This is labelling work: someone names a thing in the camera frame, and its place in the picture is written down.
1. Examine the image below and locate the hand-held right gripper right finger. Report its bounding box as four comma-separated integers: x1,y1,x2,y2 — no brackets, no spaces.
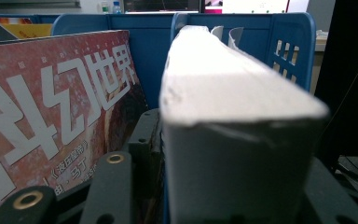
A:
304,157,358,224

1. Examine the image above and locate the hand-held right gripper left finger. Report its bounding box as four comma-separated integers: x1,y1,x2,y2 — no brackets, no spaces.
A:
127,107,166,224

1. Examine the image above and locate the white magazine with colourful grid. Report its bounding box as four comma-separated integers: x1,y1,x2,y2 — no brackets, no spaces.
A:
158,24,330,224

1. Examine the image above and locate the blue plastic file rack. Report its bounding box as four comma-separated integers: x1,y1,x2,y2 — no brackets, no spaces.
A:
0,11,317,224

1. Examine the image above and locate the purple and red magazine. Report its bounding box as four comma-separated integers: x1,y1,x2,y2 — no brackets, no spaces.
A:
0,29,148,223

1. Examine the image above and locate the orange and white magazine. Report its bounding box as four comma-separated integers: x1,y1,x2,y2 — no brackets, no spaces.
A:
0,17,54,40

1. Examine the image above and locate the black curtain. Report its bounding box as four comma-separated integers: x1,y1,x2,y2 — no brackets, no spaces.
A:
315,0,358,162

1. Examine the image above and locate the blue capped water bottle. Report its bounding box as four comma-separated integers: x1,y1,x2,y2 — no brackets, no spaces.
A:
112,0,123,15

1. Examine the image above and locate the dark monitor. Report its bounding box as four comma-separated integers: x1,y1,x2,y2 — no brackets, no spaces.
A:
122,0,201,14

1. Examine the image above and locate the beige wooden desk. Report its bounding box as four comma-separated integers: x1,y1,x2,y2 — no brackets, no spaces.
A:
310,29,329,94

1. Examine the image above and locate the pink object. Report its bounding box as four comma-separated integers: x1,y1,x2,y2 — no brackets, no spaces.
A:
203,0,225,15

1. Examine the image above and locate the thin hanging cable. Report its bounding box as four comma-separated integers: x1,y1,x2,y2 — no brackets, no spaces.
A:
335,40,358,132

